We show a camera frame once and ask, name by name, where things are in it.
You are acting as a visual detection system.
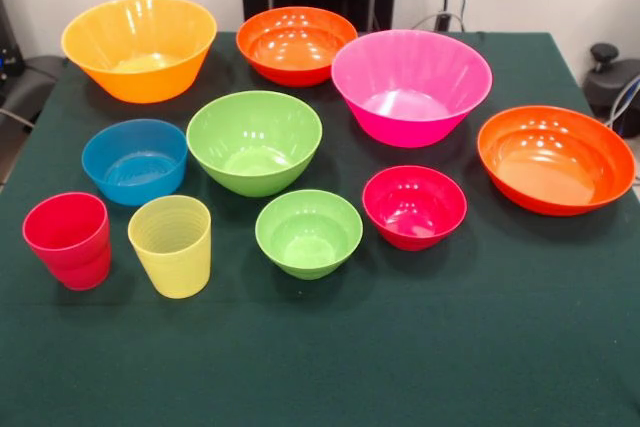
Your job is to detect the small green bowl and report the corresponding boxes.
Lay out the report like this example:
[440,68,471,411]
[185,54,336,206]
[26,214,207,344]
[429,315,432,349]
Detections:
[254,189,365,281]

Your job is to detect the small red bowl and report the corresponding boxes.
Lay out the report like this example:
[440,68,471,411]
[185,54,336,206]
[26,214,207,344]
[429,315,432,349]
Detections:
[361,165,469,252]

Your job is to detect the large green bowl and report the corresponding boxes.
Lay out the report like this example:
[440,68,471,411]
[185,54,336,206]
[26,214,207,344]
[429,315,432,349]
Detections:
[185,90,324,198]

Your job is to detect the large pink bowl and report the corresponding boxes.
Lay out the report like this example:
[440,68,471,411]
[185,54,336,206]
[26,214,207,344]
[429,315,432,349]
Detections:
[330,29,494,149]

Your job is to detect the orange shallow bowl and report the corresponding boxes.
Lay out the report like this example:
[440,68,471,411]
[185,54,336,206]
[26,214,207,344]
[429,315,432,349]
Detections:
[476,105,637,217]
[235,6,359,88]

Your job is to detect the yellow cup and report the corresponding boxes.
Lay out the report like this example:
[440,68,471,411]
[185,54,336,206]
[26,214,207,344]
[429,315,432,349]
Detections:
[127,195,213,300]

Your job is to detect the blue bowl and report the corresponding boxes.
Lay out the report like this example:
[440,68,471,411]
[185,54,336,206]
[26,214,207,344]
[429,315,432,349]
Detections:
[81,118,189,207]

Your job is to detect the dark green tablecloth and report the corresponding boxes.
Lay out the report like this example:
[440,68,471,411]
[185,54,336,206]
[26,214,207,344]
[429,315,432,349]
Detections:
[0,31,640,427]

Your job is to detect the large yellow-orange bowl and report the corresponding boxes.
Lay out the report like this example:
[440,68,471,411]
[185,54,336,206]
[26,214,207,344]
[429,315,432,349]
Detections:
[60,0,218,105]

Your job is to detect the red cup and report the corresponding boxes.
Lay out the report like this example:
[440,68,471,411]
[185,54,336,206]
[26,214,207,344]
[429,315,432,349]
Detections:
[45,242,113,292]
[22,191,111,273]

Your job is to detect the black round base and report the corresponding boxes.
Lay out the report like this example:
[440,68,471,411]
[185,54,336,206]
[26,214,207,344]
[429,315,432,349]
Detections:
[582,59,640,121]

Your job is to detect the dark grey seat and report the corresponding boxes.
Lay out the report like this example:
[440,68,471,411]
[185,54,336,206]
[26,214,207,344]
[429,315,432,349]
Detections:
[0,54,69,131]

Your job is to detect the black knob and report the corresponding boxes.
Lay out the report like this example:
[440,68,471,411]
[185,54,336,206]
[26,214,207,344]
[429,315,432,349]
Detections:
[589,43,620,79]

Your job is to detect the black equipment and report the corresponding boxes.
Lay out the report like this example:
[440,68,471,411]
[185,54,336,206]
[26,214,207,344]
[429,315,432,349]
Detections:
[0,0,26,78]

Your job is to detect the light cables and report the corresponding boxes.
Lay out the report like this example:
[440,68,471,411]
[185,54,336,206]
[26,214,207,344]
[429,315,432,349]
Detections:
[603,74,640,136]

